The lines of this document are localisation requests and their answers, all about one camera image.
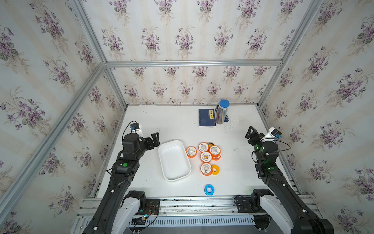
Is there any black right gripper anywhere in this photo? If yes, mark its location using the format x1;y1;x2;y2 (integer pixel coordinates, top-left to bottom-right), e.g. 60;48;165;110
245;124;267;165

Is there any orange sealing tape roll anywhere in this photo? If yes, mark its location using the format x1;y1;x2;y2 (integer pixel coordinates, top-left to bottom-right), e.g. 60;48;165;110
200;163;212;176
198;142;209;153
212;153;222;161
209;145;221;155
200;152;212;163
186;146;197;158

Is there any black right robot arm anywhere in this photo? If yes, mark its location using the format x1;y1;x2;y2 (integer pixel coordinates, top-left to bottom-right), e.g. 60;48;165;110
233;126;335;234

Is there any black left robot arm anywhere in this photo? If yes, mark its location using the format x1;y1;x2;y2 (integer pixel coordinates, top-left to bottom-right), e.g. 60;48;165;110
83;132;160;234

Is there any white plastic storage box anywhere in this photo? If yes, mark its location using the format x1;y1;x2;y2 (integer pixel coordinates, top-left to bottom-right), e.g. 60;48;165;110
158;140;191;182

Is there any blue sealing tape roll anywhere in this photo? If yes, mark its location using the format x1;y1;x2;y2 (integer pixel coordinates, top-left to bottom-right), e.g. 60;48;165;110
204;184;215;196

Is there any silver cylinder blue lid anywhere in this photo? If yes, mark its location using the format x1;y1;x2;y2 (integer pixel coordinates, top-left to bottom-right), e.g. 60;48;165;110
215;99;230;124

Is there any dark blue booklet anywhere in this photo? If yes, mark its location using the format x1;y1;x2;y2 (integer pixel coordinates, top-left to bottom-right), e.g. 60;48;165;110
198;109;216;127

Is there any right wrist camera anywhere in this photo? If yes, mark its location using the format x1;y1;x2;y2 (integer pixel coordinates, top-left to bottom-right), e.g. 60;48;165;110
261;127;282;142

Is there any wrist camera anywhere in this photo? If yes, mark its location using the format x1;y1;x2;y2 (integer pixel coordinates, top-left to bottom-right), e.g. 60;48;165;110
261;127;282;142
130;122;144;137

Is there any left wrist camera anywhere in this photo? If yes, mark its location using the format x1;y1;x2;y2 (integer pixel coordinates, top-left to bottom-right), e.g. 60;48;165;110
130;122;144;137

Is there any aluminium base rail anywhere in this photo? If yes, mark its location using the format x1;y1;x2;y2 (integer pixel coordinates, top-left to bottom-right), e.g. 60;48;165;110
70;191;321;234

